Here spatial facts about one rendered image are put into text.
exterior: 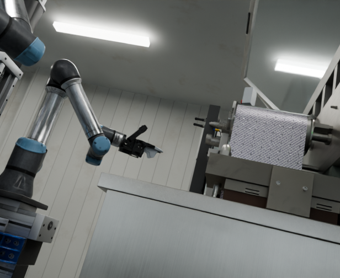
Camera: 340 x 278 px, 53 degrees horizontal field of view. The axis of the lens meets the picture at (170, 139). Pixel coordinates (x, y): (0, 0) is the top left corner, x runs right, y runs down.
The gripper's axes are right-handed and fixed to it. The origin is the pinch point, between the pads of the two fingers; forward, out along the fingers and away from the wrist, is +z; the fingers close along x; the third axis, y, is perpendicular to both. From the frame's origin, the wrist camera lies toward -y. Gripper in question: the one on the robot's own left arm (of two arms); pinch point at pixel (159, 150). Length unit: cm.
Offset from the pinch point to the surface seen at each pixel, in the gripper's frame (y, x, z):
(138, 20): -162, -189, -21
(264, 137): -4, 69, 15
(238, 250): 32, 95, 0
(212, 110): -21.2, 26.1, 11.1
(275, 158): 2, 72, 19
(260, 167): 10, 88, 5
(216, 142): -1, 55, 5
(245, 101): -40, 8, 35
